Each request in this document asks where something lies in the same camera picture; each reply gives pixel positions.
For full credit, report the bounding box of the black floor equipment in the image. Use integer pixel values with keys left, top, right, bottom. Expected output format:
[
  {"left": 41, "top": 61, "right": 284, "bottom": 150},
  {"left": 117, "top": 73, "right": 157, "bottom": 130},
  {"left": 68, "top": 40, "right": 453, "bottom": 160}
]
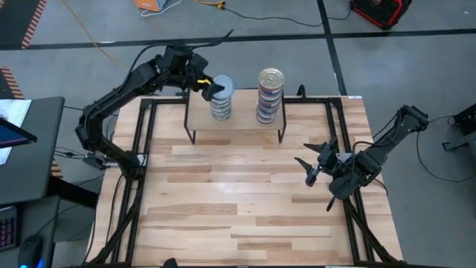
[{"left": 441, "top": 103, "right": 476, "bottom": 153}]

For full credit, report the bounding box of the long yellow extension cable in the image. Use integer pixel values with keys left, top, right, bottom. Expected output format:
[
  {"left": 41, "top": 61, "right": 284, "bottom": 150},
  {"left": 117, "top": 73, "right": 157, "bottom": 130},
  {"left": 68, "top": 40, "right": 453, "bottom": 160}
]
[{"left": 61, "top": 0, "right": 129, "bottom": 71}]

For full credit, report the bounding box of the red and black case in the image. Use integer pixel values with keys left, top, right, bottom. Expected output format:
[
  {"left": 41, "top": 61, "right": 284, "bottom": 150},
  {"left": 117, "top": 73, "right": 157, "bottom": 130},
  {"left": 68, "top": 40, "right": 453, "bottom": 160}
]
[{"left": 349, "top": 0, "right": 413, "bottom": 31}]

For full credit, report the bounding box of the orange box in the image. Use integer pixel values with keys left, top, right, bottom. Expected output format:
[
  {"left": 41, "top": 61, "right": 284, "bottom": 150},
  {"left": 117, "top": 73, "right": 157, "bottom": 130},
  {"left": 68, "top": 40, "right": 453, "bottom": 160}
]
[{"left": 134, "top": 0, "right": 168, "bottom": 13}]

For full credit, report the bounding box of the tablet with blue screen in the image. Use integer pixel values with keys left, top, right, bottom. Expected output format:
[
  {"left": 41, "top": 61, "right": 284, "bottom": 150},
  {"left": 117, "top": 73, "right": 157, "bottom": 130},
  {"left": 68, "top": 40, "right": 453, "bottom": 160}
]
[{"left": 0, "top": 117, "right": 38, "bottom": 150}]

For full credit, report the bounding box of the black computer keyboard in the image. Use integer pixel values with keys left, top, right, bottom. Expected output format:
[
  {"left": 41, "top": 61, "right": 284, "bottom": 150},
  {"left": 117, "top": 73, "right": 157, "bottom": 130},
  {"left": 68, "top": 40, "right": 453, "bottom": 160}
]
[{"left": 0, "top": 214, "right": 19, "bottom": 251}]

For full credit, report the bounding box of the white paper sheet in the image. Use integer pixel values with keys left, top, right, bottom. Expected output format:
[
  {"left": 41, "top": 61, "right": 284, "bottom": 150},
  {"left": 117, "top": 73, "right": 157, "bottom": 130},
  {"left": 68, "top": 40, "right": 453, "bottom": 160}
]
[{"left": 0, "top": 98, "right": 33, "bottom": 165}]

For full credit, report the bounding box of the wooden shelf with black legs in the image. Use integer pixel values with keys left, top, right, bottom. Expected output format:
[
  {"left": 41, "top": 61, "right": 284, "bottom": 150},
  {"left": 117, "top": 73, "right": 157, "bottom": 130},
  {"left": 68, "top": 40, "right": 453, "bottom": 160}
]
[{"left": 184, "top": 83, "right": 288, "bottom": 146}]

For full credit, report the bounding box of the black metal table frame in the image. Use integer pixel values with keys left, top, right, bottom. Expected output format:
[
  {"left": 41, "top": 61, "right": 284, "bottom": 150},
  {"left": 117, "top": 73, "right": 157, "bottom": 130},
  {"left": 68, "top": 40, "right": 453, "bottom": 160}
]
[{"left": 83, "top": 95, "right": 402, "bottom": 268}]

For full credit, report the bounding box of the grey lower desk surface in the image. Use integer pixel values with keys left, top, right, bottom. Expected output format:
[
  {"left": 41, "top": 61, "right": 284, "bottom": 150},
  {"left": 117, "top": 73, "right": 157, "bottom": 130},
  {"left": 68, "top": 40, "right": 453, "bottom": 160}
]
[{"left": 0, "top": 195, "right": 62, "bottom": 268}]

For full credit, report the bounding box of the black desk support bar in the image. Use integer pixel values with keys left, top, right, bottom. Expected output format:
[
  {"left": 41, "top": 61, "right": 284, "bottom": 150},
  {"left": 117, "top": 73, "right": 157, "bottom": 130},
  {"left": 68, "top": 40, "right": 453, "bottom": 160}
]
[{"left": 46, "top": 173, "right": 100, "bottom": 209}]

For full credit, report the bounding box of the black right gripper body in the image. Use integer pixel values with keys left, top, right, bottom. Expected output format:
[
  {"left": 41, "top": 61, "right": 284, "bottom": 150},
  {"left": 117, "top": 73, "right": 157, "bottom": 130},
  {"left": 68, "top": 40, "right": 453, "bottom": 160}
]
[{"left": 315, "top": 142, "right": 349, "bottom": 178}]

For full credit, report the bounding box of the black orange striped floor mat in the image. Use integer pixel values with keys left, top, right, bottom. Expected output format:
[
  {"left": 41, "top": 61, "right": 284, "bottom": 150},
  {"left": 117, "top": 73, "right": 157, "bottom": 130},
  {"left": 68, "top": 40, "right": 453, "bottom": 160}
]
[
  {"left": 0, "top": 66, "right": 25, "bottom": 100},
  {"left": 0, "top": 0, "right": 48, "bottom": 50}
]

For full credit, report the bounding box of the thin black floor cable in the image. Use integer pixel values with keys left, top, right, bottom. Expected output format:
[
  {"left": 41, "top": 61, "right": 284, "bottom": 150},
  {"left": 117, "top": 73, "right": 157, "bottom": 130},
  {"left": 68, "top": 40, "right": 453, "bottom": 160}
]
[{"left": 222, "top": 5, "right": 353, "bottom": 29}]

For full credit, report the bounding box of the looped black floor cable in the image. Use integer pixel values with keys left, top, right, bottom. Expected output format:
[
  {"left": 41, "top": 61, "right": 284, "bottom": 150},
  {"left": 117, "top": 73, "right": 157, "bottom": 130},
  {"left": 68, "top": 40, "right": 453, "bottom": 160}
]
[{"left": 415, "top": 115, "right": 476, "bottom": 184}]

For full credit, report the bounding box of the white floor cable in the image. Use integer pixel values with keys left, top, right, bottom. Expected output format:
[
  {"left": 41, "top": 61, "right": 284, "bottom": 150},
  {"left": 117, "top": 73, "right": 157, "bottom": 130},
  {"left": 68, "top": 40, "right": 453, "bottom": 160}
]
[{"left": 140, "top": 0, "right": 184, "bottom": 18}]

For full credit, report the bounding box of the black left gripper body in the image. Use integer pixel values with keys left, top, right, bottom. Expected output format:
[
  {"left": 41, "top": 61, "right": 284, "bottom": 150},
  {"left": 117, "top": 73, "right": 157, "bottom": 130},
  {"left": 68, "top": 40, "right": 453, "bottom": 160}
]
[{"left": 170, "top": 48, "right": 210, "bottom": 91}]

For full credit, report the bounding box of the yellow black plug cable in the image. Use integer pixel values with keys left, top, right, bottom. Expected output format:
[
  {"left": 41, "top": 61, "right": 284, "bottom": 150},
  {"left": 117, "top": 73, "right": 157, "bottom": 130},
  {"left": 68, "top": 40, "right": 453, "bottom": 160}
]
[{"left": 195, "top": 0, "right": 227, "bottom": 10}]

